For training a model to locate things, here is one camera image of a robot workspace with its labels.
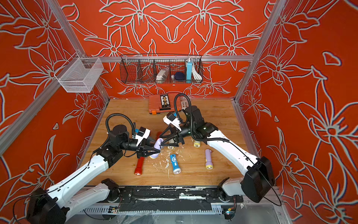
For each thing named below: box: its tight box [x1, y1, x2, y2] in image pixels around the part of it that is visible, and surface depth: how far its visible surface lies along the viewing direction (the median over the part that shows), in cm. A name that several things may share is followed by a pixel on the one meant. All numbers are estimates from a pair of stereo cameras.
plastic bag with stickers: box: [180, 98, 190, 110], surface depth 115 cm
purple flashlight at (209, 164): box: [205, 148, 214, 170], surface depth 85 cm
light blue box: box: [186, 61, 193, 84], surface depth 91 cm
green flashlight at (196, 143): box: [192, 140, 201, 148], surface depth 92 cm
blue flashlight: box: [169, 154, 182, 175], surface depth 83 cm
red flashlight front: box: [134, 156, 145, 176], surface depth 84 cm
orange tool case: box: [148, 93, 181, 115], surface depth 110 cm
